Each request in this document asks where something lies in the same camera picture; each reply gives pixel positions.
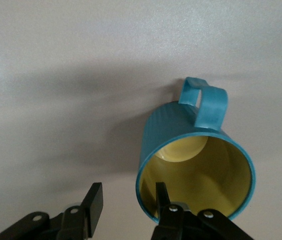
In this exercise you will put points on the teal cup yellow inside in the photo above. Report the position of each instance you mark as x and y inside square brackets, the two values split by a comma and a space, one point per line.
[165, 130]

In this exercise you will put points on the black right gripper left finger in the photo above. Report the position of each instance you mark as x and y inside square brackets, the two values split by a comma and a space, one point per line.
[94, 207]

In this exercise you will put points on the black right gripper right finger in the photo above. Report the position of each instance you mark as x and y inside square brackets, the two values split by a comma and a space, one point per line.
[175, 222]

